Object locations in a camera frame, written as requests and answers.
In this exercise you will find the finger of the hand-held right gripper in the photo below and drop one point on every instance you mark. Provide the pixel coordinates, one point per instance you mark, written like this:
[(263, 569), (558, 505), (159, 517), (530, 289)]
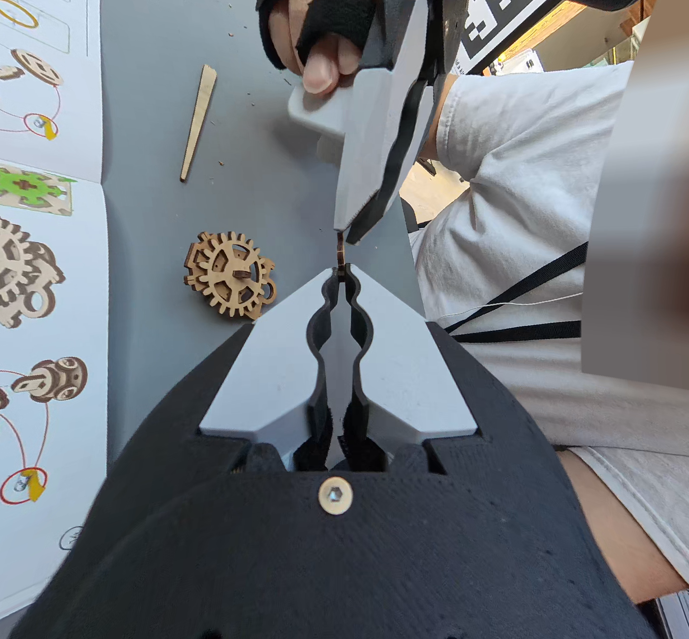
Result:
[(428, 111), (371, 144)]

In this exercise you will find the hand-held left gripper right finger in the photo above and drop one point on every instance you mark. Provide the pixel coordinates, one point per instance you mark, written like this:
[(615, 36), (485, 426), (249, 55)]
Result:
[(414, 375)]

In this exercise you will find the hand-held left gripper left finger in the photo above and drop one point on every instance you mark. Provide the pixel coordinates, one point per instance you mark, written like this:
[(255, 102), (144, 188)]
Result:
[(258, 370)]

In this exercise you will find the wooden gear assembly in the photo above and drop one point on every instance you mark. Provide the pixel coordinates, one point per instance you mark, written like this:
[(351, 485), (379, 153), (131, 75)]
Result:
[(231, 273)]

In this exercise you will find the small notched wooden disc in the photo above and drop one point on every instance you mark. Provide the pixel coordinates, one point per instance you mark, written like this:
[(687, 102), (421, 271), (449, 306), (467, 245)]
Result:
[(340, 254)]

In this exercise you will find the person's left forearm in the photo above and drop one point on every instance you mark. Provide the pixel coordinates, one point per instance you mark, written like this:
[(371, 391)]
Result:
[(619, 542)]

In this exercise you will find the grey desk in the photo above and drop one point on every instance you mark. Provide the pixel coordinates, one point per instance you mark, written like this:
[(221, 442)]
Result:
[(150, 208)]

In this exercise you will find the person in white shirt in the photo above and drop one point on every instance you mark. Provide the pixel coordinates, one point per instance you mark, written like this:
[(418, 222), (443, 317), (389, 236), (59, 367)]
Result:
[(511, 165)]

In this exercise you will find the tapered wooden stick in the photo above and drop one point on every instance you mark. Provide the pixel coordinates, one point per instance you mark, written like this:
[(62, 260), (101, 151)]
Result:
[(198, 122)]

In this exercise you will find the assembly instruction booklet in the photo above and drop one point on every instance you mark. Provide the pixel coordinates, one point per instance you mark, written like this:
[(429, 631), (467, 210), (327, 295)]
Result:
[(70, 327)]

